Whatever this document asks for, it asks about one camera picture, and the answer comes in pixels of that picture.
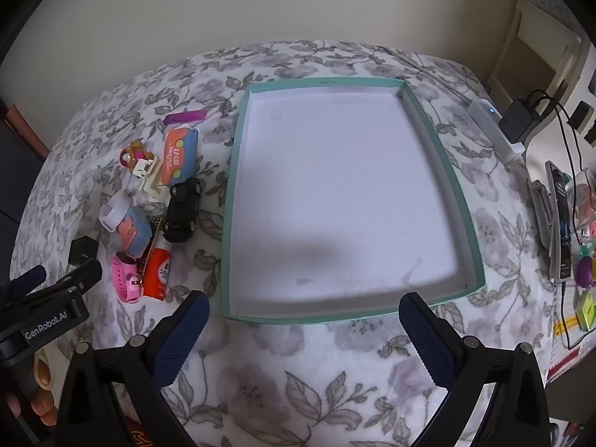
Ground orange blue lettered fidget toy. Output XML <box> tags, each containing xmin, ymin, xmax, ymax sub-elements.
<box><xmin>158</xmin><ymin>126</ymin><xmax>199</xmax><ymax>187</ymax></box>

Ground black toy car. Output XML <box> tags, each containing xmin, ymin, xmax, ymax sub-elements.
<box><xmin>164</xmin><ymin>178</ymin><xmax>204</xmax><ymax>243</ymax></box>

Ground black plug adapter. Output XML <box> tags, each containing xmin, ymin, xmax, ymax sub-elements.
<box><xmin>67</xmin><ymin>238</ymin><xmax>97</xmax><ymax>268</ymax></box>

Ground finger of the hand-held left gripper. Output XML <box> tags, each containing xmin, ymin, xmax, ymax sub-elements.
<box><xmin>21</xmin><ymin>260</ymin><xmax>103</xmax><ymax>310</ymax></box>
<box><xmin>0</xmin><ymin>265</ymin><xmax>47</xmax><ymax>301</ymax></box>

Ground teal shallow cardboard box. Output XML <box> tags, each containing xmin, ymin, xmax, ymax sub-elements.
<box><xmin>219</xmin><ymin>77</ymin><xmax>486</xmax><ymax>326</ymax></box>

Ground black power adapter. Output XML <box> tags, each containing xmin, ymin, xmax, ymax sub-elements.
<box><xmin>499</xmin><ymin>98</ymin><xmax>543</xmax><ymax>143</ymax></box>

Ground remote controls on side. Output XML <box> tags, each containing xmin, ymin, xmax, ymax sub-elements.
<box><xmin>546</xmin><ymin>161</ymin><xmax>573</xmax><ymax>282</ymax></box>

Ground salmon blue plain fidget toy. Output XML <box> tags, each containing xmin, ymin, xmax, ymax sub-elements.
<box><xmin>115</xmin><ymin>205</ymin><xmax>153</xmax><ymax>258</ymax></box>

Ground purple lighter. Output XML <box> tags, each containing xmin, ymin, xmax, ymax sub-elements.
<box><xmin>164</xmin><ymin>108</ymin><xmax>207</xmax><ymax>126</ymax></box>

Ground person's left hand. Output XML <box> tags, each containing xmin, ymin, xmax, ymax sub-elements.
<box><xmin>4</xmin><ymin>361</ymin><xmax>59</xmax><ymax>420</ymax></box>

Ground grey flat device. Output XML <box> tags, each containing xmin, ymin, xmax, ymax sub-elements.
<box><xmin>528</xmin><ymin>179</ymin><xmax>558</xmax><ymax>285</ymax></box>

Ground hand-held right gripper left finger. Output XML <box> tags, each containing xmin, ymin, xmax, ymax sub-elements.
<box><xmin>56</xmin><ymin>290</ymin><xmax>210</xmax><ymax>447</ymax></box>

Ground white wooden shelf unit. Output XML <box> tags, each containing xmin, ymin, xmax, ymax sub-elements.
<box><xmin>486</xmin><ymin>0</ymin><xmax>592</xmax><ymax>112</ymax></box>

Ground white plastic ring holder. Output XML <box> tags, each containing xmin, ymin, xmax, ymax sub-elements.
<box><xmin>99</xmin><ymin>189</ymin><xmax>136</xmax><ymax>232</ymax></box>

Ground green yellow toy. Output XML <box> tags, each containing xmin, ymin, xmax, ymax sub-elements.
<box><xmin>574</xmin><ymin>289</ymin><xmax>596</xmax><ymax>329</ymax></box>

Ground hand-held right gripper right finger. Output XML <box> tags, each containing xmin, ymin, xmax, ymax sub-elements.
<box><xmin>399</xmin><ymin>292</ymin><xmax>552</xmax><ymax>447</ymax></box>

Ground dark cabinet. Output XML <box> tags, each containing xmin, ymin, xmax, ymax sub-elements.
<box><xmin>0</xmin><ymin>98</ymin><xmax>52</xmax><ymax>261</ymax></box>

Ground clear plastic bag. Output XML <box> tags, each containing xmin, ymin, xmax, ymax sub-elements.
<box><xmin>570</xmin><ymin>168</ymin><xmax>596</xmax><ymax>247</ymax></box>

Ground pink orange bear figure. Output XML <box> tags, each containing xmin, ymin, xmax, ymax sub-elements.
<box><xmin>120</xmin><ymin>140</ymin><xmax>156</xmax><ymax>168</ymax></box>

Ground pink smartwatch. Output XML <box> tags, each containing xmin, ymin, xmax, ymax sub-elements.
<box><xmin>112</xmin><ymin>251</ymin><xmax>142</xmax><ymax>304</ymax></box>

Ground red white small bottle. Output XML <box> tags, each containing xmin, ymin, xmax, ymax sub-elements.
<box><xmin>142</xmin><ymin>247</ymin><xmax>172</xmax><ymax>299</ymax></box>

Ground beige hair claw clip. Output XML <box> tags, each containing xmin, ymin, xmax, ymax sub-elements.
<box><xmin>130</xmin><ymin>158</ymin><xmax>171</xmax><ymax>203</ymax></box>

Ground floral blanket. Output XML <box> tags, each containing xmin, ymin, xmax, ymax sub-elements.
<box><xmin>9</xmin><ymin>39</ymin><xmax>578</xmax><ymax>447</ymax></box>

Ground purple egg toy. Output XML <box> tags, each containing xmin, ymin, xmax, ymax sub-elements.
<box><xmin>574</xmin><ymin>257</ymin><xmax>594</xmax><ymax>286</ymax></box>

